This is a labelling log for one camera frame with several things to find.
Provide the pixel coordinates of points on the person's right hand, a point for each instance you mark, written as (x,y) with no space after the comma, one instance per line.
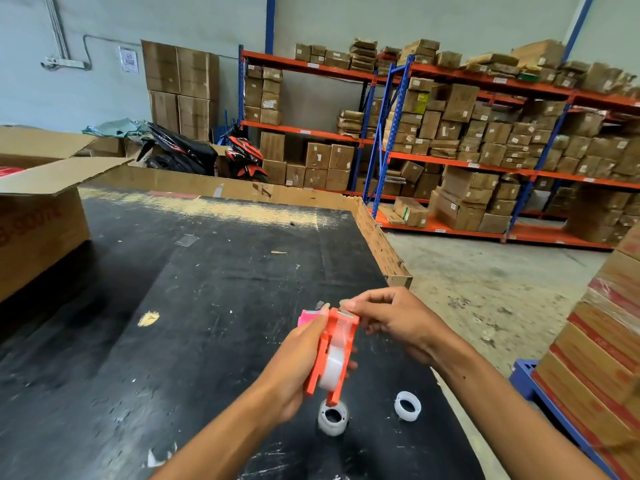
(405,322)

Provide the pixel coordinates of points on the person's left hand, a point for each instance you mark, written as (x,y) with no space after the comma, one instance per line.
(290,367)

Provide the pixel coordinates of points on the person's left thumb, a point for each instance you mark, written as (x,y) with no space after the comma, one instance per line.
(315,322)

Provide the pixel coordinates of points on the person's right thumb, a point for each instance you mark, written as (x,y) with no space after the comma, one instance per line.
(357,307)

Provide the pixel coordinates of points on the orange tape dispenser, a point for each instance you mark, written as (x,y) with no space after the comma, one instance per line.
(334,328)

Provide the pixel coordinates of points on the person's right forearm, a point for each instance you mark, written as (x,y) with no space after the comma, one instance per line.
(510,419)

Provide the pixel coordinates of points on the person's left forearm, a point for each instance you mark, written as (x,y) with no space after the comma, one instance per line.
(222,444)

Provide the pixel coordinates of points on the pink plastic piece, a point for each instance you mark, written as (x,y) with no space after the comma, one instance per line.
(306,319)

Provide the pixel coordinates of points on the clear tape roll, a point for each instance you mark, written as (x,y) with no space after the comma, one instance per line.
(332,367)

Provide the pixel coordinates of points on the white empty tape core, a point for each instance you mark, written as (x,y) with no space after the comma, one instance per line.
(407,406)
(332,418)

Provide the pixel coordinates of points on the pile of brown cardboard boxes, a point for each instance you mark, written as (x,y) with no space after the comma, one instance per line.
(320,162)
(500,134)

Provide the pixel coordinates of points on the yellow paper scrap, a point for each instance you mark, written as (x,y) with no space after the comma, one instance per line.
(148,318)

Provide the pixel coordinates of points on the red and black scooter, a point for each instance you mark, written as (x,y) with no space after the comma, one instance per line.
(245,159)

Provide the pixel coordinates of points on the orange and blue shelf rack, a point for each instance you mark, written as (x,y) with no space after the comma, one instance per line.
(310,132)

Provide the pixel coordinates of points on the blue plastic pallet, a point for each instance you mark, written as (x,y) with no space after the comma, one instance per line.
(530,382)

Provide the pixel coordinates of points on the long orange blue shelf rack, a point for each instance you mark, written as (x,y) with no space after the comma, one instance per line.
(500,169)

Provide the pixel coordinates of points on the large brown cardboard box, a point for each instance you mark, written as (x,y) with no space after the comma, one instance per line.
(164,110)
(160,67)
(196,118)
(197,72)

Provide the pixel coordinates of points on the stack of red striped cartons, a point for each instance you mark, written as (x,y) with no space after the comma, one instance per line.
(600,354)

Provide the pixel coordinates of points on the green tarp bundle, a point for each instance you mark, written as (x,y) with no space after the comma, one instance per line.
(117,127)

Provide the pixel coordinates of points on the blue steel column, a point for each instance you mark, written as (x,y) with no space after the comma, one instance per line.
(580,22)
(270,22)

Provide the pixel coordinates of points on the open brown cardboard box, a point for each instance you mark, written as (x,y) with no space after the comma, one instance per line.
(35,219)

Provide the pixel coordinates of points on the white paper wall notice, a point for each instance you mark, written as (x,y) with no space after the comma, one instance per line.
(129,59)

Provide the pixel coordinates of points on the grey wall conduit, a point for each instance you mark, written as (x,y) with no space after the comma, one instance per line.
(57,39)

